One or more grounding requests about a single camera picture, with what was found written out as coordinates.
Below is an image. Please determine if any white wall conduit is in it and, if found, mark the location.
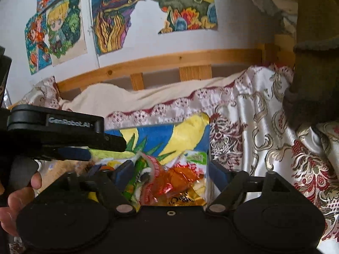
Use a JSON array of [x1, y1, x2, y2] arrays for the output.
[[85, 0, 100, 70]]

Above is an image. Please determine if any person's left hand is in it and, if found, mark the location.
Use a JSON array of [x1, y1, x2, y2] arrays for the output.
[[0, 171, 43, 237]]

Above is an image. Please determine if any olive brown garment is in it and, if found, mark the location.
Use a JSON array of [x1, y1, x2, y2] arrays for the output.
[[283, 0, 339, 138]]

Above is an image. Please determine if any red orange snack packet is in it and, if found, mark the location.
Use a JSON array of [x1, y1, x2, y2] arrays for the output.
[[138, 153, 205, 205]]

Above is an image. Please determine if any blonde figure wall drawing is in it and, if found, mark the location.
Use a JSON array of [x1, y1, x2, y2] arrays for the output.
[[46, 0, 88, 67]]

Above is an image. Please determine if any swirl and seaweed wall drawing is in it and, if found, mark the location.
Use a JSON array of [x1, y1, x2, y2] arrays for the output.
[[90, 0, 148, 57]]

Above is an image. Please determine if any white pouch packet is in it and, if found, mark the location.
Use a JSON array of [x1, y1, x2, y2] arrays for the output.
[[172, 149, 210, 170]]

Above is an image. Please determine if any floral satin blanket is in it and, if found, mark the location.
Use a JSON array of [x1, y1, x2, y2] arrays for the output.
[[16, 63, 339, 254]]

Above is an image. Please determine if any grey metal tray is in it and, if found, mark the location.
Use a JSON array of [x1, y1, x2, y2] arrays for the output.
[[87, 126, 213, 207]]

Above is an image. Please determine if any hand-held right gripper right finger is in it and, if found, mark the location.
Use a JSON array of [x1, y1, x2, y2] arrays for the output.
[[206, 160, 292, 214]]

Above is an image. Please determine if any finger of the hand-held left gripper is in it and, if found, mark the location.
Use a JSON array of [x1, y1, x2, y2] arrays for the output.
[[32, 149, 92, 162], [40, 133, 127, 153]]

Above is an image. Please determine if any pale patterned cloth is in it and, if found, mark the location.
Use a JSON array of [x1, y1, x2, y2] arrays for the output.
[[234, 0, 300, 36]]

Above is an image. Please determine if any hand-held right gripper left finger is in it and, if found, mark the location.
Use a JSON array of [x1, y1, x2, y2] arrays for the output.
[[66, 160, 136, 215]]

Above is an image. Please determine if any wooden bed frame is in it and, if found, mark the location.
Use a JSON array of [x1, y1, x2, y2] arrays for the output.
[[11, 42, 296, 112]]

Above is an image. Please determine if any cream bed sheet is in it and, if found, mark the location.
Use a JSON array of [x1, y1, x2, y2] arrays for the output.
[[60, 75, 250, 117]]

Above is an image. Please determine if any gold brown snack packet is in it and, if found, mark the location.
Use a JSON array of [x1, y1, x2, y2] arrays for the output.
[[166, 190, 207, 207]]

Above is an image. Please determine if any landscape wall drawing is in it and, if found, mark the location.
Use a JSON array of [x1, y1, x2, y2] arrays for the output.
[[144, 0, 219, 35]]

